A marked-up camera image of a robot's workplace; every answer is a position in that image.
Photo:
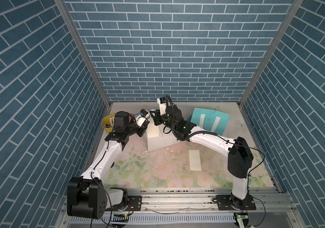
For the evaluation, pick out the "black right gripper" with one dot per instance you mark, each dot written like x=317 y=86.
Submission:
x=156 y=113

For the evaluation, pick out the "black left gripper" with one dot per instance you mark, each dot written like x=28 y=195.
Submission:
x=141 y=129

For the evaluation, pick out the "teal paper bag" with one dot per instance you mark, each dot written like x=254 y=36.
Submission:
x=210 y=120

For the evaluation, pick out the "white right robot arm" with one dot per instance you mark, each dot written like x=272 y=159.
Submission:
x=236 y=151

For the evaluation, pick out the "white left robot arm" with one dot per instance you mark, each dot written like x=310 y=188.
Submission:
x=86 y=195

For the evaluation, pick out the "yellow pen cup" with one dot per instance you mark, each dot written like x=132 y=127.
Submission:
x=108 y=123

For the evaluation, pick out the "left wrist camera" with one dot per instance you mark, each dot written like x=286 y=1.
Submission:
x=142 y=119

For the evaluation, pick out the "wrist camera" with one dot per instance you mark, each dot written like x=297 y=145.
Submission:
x=162 y=105
x=142 y=119

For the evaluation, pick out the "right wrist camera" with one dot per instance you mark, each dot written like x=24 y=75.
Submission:
x=162 y=105

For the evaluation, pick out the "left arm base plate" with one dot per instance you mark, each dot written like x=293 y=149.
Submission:
x=134 y=203

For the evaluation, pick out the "aluminium frame rail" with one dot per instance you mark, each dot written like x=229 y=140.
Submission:
x=194 y=208

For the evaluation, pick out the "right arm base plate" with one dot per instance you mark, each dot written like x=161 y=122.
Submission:
x=232 y=203

